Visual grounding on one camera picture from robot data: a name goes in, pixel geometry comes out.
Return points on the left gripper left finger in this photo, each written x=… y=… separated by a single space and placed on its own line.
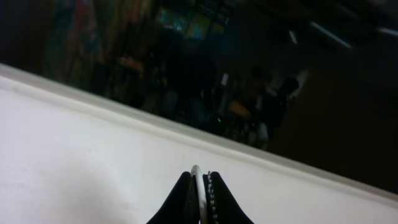
x=181 y=205

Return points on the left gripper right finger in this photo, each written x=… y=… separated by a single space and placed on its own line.
x=222 y=208

